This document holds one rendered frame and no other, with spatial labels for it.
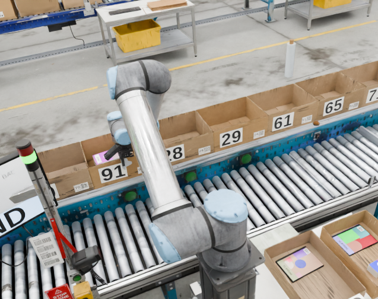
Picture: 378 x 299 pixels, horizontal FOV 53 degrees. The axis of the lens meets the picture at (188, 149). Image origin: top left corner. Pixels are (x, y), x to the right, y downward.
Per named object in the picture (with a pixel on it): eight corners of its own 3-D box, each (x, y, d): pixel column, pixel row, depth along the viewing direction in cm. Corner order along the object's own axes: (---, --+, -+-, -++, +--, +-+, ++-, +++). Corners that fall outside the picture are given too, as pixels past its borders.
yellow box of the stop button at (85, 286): (79, 309, 172) (75, 301, 167) (76, 294, 178) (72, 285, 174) (110, 298, 175) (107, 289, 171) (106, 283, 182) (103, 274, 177)
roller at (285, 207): (289, 222, 217) (290, 216, 214) (245, 169, 256) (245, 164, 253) (297, 219, 218) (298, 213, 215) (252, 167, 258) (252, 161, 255)
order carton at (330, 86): (315, 121, 264) (318, 100, 254) (291, 103, 286) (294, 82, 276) (361, 107, 274) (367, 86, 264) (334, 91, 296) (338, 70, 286)
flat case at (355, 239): (378, 243, 194) (378, 241, 193) (348, 257, 189) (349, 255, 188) (358, 225, 204) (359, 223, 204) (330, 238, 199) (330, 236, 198)
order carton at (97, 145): (94, 190, 224) (87, 168, 214) (86, 162, 247) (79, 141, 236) (156, 171, 234) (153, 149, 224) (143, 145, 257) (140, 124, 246)
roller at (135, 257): (137, 280, 194) (135, 274, 191) (114, 212, 233) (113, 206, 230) (146, 276, 195) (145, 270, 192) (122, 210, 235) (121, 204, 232)
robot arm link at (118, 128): (136, 127, 191) (130, 115, 201) (114, 133, 188) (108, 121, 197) (139, 142, 197) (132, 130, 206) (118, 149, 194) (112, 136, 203)
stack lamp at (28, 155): (22, 165, 131) (16, 151, 127) (21, 157, 135) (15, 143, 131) (37, 161, 132) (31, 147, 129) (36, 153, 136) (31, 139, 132)
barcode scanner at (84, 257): (107, 267, 166) (98, 253, 160) (81, 279, 164) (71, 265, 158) (103, 255, 171) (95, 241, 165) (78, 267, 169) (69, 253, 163)
